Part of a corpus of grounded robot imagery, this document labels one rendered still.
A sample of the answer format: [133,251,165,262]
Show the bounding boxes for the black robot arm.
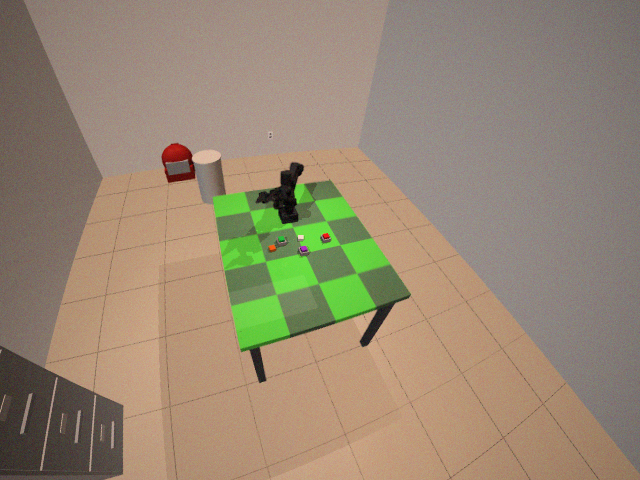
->
[272,162,304,215]

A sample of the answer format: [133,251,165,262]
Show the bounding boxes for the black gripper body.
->
[259,187,287,200]

